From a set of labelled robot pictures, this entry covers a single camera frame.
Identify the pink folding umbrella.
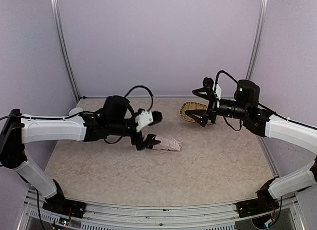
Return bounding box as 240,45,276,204
152,136,182,152

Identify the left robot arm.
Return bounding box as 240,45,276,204
0,95,163,208

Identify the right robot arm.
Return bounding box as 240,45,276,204
184,78,317,200

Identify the woven bamboo tray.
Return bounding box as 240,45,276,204
179,101,209,126

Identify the light blue mug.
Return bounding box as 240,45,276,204
68,107,83,116

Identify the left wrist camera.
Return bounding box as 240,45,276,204
134,109,154,133

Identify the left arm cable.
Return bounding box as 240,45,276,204
123,85,155,112

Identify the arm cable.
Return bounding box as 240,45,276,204
214,70,317,132
123,85,155,112

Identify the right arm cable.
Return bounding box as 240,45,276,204
214,70,317,132

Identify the front aluminium rail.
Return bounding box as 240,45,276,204
14,187,304,230

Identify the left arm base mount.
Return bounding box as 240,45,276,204
43,199,87,219

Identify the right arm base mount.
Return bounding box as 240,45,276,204
236,198,279,218

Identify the right frame post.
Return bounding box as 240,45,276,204
245,0,268,80

